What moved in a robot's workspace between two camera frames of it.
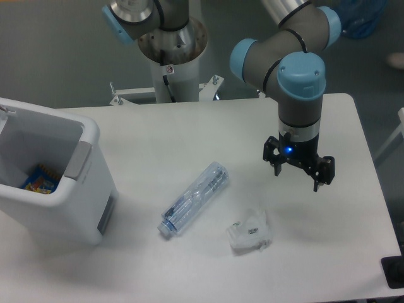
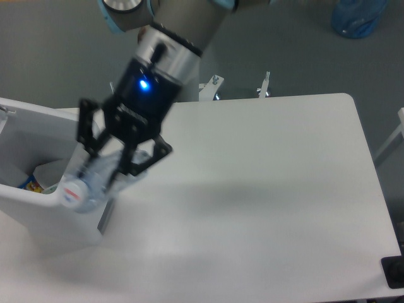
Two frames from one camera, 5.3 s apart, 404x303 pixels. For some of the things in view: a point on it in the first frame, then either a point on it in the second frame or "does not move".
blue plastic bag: (360, 18) does not move
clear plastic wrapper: (252, 230) → (48, 175)
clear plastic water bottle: (194, 198) → (83, 190)
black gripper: (304, 153) → (138, 108)
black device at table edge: (393, 268) does not move
